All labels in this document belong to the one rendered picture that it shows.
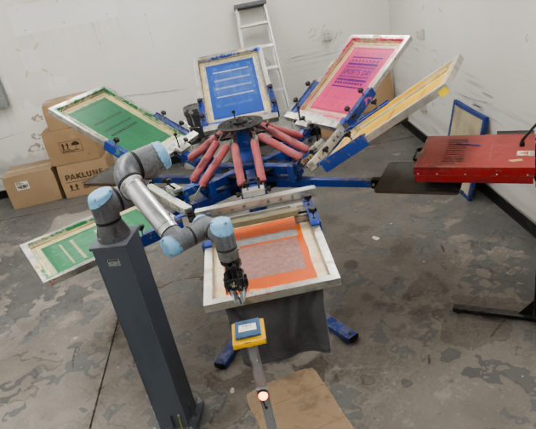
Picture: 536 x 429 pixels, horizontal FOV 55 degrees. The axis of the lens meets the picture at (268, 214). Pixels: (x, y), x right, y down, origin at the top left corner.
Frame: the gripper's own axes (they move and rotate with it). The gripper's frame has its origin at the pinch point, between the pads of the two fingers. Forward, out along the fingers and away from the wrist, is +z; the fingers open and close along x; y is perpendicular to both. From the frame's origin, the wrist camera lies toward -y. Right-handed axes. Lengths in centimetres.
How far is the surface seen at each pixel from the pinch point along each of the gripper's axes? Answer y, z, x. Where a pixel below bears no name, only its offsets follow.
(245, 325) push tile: -1.5, 13.3, -0.6
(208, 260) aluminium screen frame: -54, 11, -15
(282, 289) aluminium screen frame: -17.4, 11.3, 16.2
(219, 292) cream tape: -30.0, 14.7, -10.8
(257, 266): -44.6, 14.7, 7.2
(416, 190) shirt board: -90, 15, 99
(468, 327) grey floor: -81, 110, 124
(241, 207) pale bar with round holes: -99, 8, 4
